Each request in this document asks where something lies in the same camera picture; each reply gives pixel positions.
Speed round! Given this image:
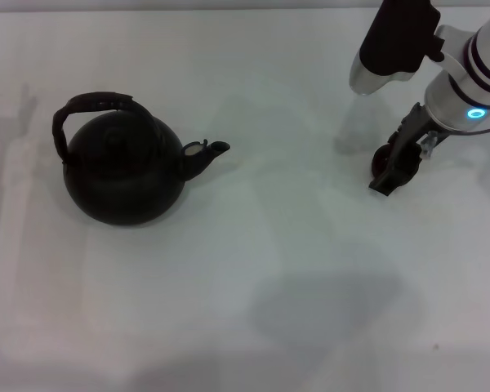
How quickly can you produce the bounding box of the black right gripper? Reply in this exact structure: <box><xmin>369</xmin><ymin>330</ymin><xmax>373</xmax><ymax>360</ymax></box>
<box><xmin>368</xmin><ymin>102</ymin><xmax>434</xmax><ymax>199</ymax></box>

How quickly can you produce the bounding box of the small dark brown teacup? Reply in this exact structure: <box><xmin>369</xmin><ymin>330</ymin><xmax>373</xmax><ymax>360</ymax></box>
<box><xmin>371</xmin><ymin>146</ymin><xmax>394</xmax><ymax>176</ymax></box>

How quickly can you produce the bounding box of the black round teapot with handle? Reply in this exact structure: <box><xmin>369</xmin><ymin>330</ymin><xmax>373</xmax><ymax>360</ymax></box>
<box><xmin>51</xmin><ymin>91</ymin><xmax>233</xmax><ymax>226</ymax></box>

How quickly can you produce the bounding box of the silver metal gripper bracket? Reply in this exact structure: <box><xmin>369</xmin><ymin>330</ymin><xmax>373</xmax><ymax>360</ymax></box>
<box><xmin>419</xmin><ymin>130</ymin><xmax>445</xmax><ymax>159</ymax></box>

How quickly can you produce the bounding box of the thin dark arm cable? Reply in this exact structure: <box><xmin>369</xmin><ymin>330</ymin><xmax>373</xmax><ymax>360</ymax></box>
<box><xmin>444</xmin><ymin>119</ymin><xmax>490</xmax><ymax>136</ymax></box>

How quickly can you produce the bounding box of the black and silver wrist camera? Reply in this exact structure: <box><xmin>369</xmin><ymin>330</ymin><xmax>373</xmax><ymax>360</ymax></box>
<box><xmin>348</xmin><ymin>0</ymin><xmax>444</xmax><ymax>96</ymax></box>

